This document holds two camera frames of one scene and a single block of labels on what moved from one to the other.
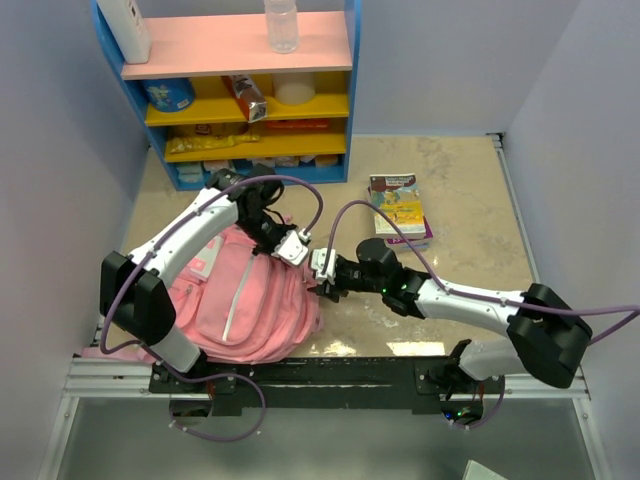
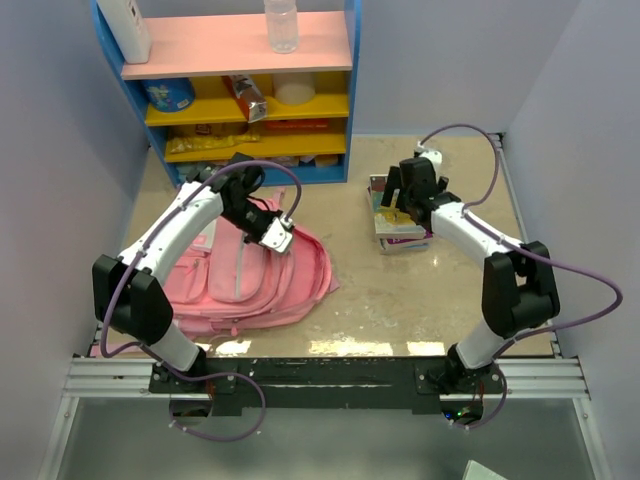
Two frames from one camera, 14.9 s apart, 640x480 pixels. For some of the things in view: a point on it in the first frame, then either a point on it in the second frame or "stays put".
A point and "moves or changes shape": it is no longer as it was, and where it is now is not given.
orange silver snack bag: [248, 95] stays put
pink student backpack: [235, 306] moves or changes shape
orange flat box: [298, 124] stays put
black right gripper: [332, 292] to [394, 181]
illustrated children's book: [397, 194] stays put
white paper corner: [476, 471] stays put
